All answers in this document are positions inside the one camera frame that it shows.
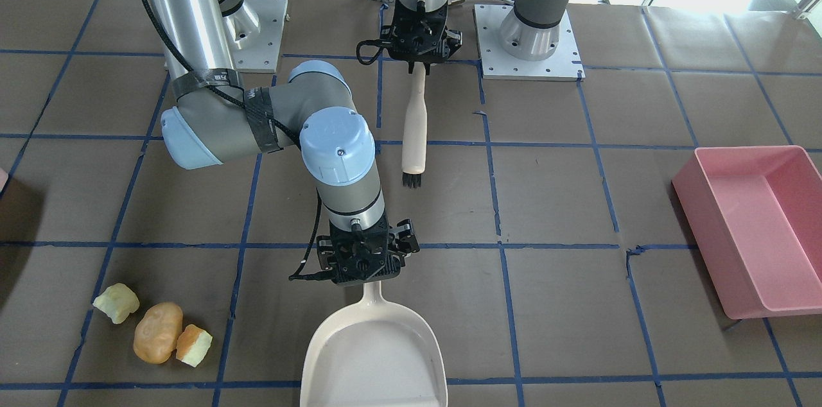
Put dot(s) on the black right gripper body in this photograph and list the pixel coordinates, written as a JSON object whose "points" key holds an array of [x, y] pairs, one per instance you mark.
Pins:
{"points": [[407, 237]]}

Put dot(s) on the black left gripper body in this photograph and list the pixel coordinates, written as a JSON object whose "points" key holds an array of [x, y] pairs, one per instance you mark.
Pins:
{"points": [[454, 40]]}

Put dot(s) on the beige hand brush black bristles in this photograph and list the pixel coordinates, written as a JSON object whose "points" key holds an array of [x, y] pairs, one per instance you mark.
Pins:
{"points": [[415, 131]]}

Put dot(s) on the pink plastic bin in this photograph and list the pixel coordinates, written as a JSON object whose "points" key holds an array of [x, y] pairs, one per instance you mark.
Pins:
{"points": [[755, 212]]}

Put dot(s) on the beige plastic dustpan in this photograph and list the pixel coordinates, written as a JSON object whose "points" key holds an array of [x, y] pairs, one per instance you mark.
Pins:
{"points": [[373, 353]]}

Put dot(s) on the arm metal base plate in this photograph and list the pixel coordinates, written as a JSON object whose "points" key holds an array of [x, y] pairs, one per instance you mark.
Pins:
{"points": [[255, 33], [510, 50]]}

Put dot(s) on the orange bread roll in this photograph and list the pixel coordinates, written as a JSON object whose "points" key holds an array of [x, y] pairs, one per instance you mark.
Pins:
{"points": [[155, 336]]}

